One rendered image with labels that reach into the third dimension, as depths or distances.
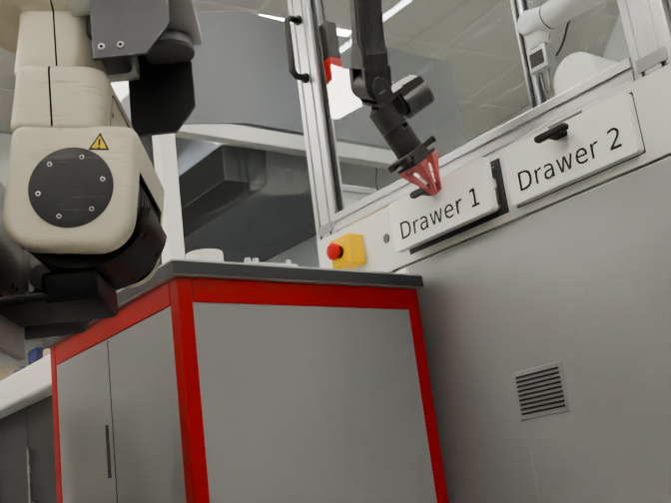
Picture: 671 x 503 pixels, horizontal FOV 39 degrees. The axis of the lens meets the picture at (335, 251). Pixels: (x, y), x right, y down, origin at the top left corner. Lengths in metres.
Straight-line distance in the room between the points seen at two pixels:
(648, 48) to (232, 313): 0.85
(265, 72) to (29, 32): 1.59
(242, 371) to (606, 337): 0.63
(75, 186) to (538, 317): 0.93
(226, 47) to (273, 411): 1.40
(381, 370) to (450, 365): 0.16
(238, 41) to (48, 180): 1.72
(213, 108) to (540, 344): 1.31
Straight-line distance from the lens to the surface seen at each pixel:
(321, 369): 1.80
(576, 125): 1.76
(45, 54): 1.35
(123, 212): 1.19
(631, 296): 1.68
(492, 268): 1.89
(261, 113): 2.82
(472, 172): 1.88
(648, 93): 1.71
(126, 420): 1.85
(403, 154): 1.88
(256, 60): 2.89
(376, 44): 1.85
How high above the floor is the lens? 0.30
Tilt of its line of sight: 15 degrees up
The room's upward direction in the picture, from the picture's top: 7 degrees counter-clockwise
